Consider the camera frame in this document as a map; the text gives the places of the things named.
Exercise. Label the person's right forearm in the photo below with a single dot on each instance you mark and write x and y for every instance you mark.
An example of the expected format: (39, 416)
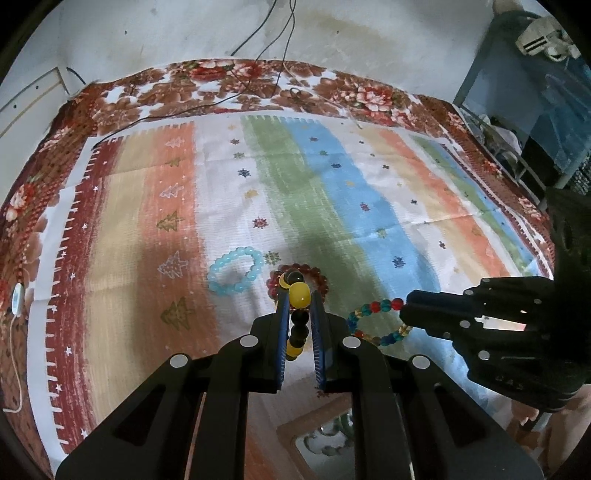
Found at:
(568, 429)

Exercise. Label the copper tin box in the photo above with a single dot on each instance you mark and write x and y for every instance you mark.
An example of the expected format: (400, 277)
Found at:
(286, 422)

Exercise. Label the blue metal rack with clothes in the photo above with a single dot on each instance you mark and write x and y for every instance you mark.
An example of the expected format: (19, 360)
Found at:
(480, 78)

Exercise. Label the white striped garment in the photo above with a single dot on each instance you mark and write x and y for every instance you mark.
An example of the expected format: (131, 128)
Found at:
(540, 37)

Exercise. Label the green jade bangle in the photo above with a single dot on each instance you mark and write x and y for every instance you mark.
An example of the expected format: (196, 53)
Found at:
(346, 422)

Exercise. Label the white headboard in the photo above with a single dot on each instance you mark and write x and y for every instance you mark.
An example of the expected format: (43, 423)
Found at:
(32, 97)

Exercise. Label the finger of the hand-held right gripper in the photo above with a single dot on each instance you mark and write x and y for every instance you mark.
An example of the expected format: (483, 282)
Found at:
(443, 302)
(434, 325)

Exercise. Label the blue hanging cloth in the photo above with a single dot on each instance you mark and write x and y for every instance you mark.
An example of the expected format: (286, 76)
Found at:
(570, 115)

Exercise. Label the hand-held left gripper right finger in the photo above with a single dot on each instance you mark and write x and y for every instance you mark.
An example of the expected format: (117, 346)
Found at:
(317, 337)

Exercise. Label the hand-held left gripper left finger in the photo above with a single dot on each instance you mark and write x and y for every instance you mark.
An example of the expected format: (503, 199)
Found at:
(282, 332)

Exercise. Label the striped mat with tree print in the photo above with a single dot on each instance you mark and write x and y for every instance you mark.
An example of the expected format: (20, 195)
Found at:
(184, 221)

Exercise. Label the brown floral blanket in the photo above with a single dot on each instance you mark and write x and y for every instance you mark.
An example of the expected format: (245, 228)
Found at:
(184, 85)

